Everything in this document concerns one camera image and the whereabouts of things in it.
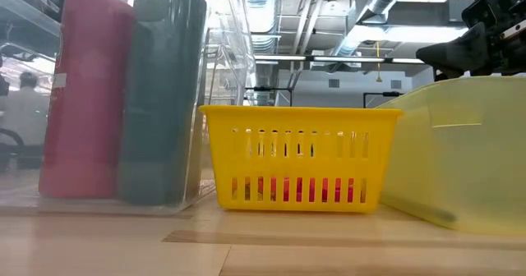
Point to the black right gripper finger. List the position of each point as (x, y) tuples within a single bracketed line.
[(456, 52)]

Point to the teal paint bottle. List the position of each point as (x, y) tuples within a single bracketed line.
[(164, 124)]

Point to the red paint bottle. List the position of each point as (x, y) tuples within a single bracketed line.
[(82, 124)]

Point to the translucent yellow plastic tray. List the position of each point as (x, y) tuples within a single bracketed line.
[(472, 177)]

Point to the ceiling light strip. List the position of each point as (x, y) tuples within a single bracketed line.
[(328, 58)]

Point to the yellow slotted plastic basket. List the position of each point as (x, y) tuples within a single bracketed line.
[(300, 118)]

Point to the clear plastic bin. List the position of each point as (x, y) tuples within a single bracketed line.
[(230, 42)]

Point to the person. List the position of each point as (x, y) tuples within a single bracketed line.
[(24, 111)]

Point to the black office chair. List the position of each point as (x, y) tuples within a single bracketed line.
[(12, 144)]

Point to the black frame rig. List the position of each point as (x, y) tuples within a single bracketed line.
[(386, 93)]

